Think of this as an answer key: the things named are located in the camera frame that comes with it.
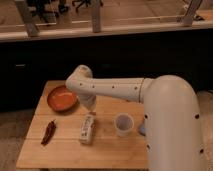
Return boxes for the middle metal window post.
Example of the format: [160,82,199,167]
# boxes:
[91,0,101,33]

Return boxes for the metal window post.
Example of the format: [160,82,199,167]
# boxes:
[91,0,101,33]
[14,0,39,37]
[181,0,203,27]

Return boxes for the dried red chili pepper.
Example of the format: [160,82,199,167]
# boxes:
[41,121,56,145]

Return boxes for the blue sponge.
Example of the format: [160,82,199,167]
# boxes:
[138,121,146,136]

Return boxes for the left metal window post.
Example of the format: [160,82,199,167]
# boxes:
[14,0,39,37]

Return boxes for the white labelled bottle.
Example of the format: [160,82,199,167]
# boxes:
[79,113,95,144]

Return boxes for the right metal window post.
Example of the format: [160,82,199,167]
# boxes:
[181,0,203,27]

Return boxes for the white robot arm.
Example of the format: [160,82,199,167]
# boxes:
[65,65,207,171]

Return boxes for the black office chair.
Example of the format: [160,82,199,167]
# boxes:
[26,0,69,18]

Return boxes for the translucent plastic cup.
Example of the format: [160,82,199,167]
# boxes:
[114,113,134,137]

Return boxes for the wooden table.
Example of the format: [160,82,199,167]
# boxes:
[16,81,148,169]

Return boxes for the orange ceramic bowl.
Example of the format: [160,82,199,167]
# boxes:
[47,85,77,112]

